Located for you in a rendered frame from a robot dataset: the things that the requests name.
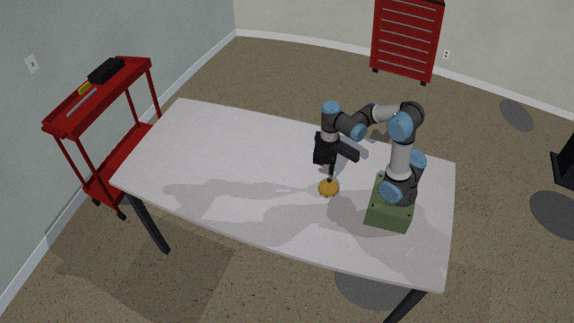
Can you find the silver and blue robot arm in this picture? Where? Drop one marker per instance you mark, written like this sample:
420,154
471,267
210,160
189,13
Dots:
401,127

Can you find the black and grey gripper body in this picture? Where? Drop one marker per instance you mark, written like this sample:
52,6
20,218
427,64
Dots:
323,154

